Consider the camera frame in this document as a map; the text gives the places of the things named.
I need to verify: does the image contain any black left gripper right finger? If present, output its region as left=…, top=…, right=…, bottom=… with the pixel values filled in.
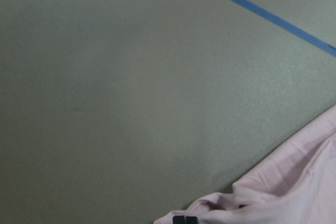
left=185, top=216, right=197, bottom=224

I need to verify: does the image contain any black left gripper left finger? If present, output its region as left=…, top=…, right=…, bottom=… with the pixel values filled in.
left=172, top=216, right=185, bottom=224

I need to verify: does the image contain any pink Snoopy t-shirt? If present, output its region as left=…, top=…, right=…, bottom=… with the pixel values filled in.
left=157, top=107, right=335, bottom=223

